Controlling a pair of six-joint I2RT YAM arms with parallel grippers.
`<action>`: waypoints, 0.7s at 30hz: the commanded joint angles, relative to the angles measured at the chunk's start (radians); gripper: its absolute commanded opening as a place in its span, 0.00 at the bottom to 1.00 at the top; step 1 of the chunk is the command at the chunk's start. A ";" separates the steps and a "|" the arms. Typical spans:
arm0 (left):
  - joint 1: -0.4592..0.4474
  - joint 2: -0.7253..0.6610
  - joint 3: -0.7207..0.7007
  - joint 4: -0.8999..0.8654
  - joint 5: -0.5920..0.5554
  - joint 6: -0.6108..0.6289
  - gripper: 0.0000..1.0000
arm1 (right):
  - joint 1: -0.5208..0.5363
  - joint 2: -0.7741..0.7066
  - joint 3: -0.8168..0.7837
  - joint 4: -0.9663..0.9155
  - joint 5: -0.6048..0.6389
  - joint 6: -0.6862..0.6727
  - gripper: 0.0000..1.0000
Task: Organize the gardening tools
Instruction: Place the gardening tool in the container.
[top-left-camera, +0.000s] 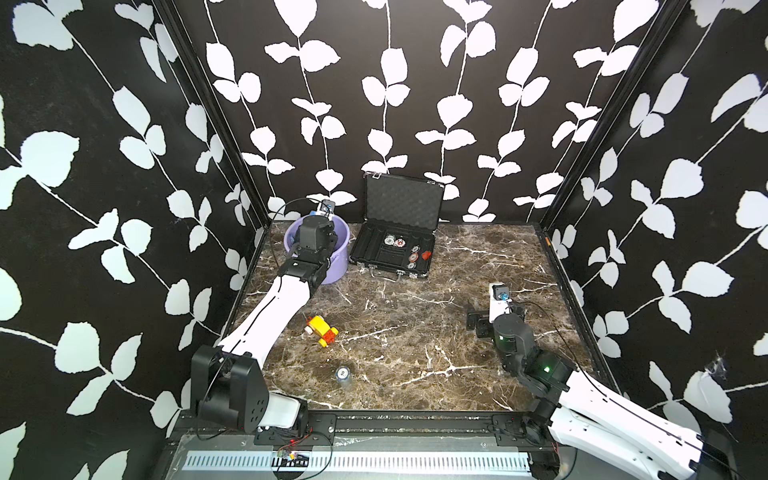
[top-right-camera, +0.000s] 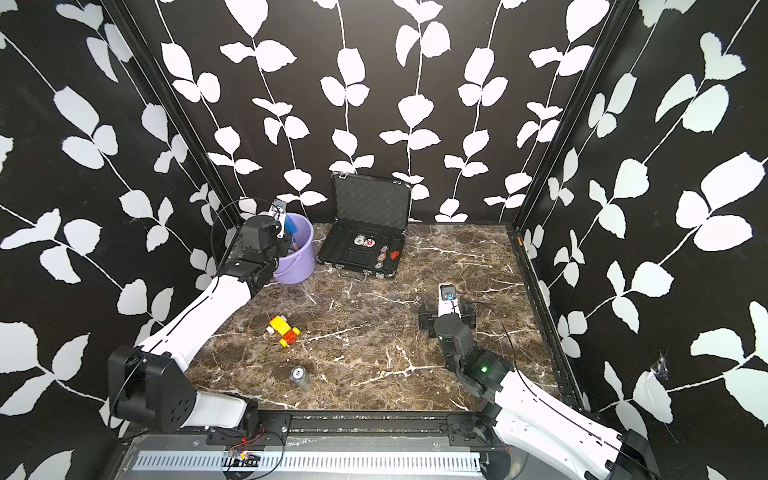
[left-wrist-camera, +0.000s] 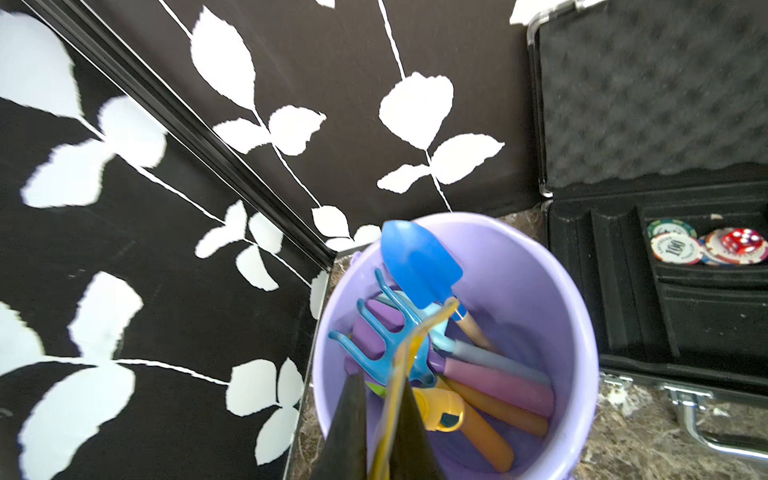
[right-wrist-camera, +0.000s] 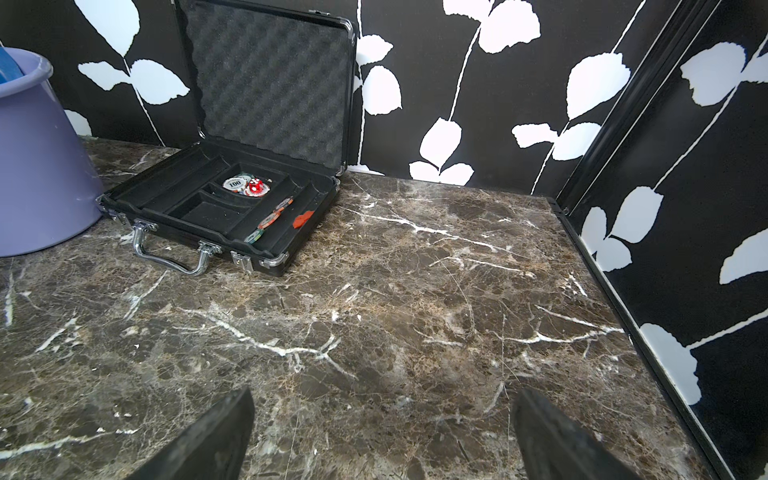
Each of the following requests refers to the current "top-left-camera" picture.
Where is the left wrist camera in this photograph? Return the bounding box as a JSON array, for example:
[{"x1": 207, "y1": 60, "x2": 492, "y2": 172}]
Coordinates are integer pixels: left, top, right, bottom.
[{"x1": 315, "y1": 199, "x2": 335, "y2": 220}]

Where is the black poker chip case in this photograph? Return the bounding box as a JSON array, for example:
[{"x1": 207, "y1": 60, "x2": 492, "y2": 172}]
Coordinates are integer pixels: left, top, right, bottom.
[{"x1": 350, "y1": 173, "x2": 445, "y2": 279}]

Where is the white ventilation strip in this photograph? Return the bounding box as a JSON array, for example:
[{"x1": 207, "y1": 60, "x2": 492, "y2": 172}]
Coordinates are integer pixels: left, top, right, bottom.
[{"x1": 181, "y1": 451, "x2": 531, "y2": 476}]

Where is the black mounting rail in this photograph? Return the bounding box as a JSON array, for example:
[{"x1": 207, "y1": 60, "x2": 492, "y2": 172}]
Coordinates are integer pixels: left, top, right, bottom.
[{"x1": 173, "y1": 409, "x2": 652, "y2": 448}]

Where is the purple plastic bucket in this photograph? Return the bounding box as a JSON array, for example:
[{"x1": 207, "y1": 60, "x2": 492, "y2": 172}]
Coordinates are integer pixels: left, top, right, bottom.
[{"x1": 283, "y1": 215, "x2": 351, "y2": 285}]

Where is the yellow red toy car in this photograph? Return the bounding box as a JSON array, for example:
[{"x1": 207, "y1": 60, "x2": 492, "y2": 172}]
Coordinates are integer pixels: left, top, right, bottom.
[{"x1": 305, "y1": 315, "x2": 339, "y2": 348}]

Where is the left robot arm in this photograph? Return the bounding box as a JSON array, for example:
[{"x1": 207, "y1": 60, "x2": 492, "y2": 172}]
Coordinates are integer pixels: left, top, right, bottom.
[{"x1": 190, "y1": 213, "x2": 338, "y2": 433}]

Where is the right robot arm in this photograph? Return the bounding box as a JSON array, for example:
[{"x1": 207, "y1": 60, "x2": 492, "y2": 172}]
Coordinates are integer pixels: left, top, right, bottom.
[{"x1": 466, "y1": 299, "x2": 739, "y2": 479}]

